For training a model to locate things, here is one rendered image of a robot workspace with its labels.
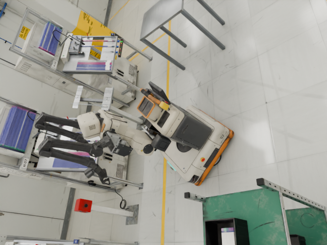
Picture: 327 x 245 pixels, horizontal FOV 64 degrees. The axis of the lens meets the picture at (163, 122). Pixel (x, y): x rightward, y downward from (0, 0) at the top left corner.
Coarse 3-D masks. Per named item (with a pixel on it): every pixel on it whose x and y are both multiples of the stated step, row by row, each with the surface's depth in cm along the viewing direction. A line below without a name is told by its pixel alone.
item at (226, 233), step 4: (224, 228) 128; (228, 228) 126; (232, 228) 125; (224, 232) 127; (228, 232) 126; (232, 232) 124; (224, 236) 126; (228, 236) 125; (232, 236) 124; (224, 240) 126; (228, 240) 124; (232, 240) 123; (224, 244) 125; (228, 244) 124; (232, 244) 122
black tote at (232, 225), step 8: (208, 224) 130; (216, 224) 135; (224, 224) 132; (232, 224) 129; (240, 224) 121; (208, 232) 128; (216, 232) 133; (240, 232) 119; (208, 240) 127; (216, 240) 131; (240, 240) 117; (248, 240) 121
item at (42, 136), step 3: (45, 132) 319; (39, 135) 318; (42, 135) 318; (45, 135) 319; (39, 138) 316; (42, 138) 316; (36, 141) 314; (39, 141) 314; (36, 144) 312; (36, 147) 310; (36, 150) 308; (36, 153) 310
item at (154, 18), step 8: (160, 0) 317; (168, 0) 301; (176, 0) 288; (200, 0) 310; (152, 8) 326; (160, 8) 310; (168, 8) 295; (176, 8) 282; (208, 8) 319; (144, 16) 336; (152, 16) 318; (160, 16) 303; (168, 16) 288; (184, 16) 281; (216, 16) 328; (144, 24) 327; (152, 24) 310; (160, 24) 295; (200, 24) 294; (144, 32) 319; (152, 32) 307; (168, 32) 361; (208, 32) 302; (144, 40) 321; (176, 40) 374; (216, 40) 310; (152, 48) 332; (224, 48) 321; (168, 56) 347; (176, 64) 357
